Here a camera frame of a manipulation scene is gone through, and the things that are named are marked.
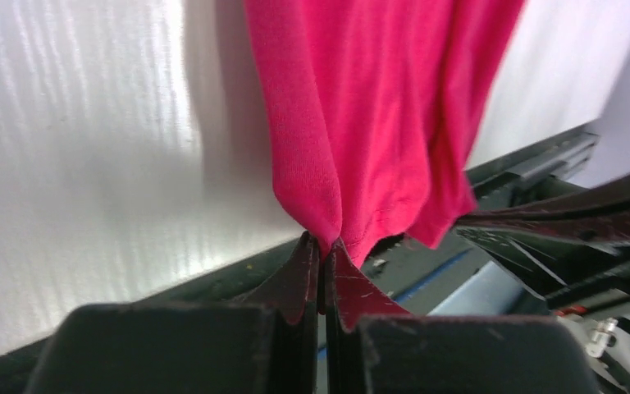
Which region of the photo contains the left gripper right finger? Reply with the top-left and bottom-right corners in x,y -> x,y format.
322,242 -> 599,393

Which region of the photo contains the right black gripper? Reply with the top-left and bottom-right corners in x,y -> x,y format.
455,173 -> 630,320

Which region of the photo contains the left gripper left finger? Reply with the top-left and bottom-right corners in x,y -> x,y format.
26,234 -> 320,393

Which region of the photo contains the magenta t-shirt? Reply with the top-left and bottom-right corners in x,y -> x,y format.
244,1 -> 523,267

